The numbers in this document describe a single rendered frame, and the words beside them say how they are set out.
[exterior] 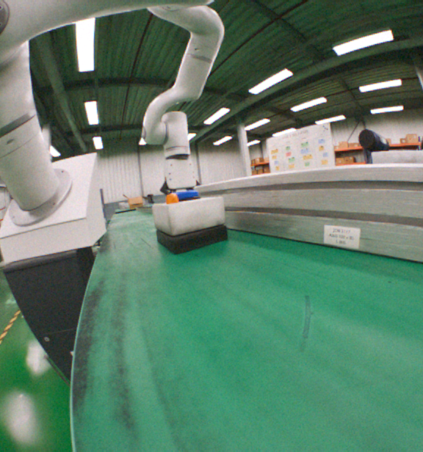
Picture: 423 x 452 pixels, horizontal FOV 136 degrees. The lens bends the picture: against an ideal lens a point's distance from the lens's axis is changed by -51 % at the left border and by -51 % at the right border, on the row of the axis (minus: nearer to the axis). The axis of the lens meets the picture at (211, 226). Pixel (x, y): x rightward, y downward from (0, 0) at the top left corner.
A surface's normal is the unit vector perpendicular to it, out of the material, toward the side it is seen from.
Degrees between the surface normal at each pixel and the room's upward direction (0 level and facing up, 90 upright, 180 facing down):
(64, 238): 90
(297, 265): 0
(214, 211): 90
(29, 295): 90
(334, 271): 0
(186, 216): 90
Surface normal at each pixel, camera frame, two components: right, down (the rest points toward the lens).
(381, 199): -0.83, 0.19
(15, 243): 0.40, 0.13
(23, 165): 0.80, 0.55
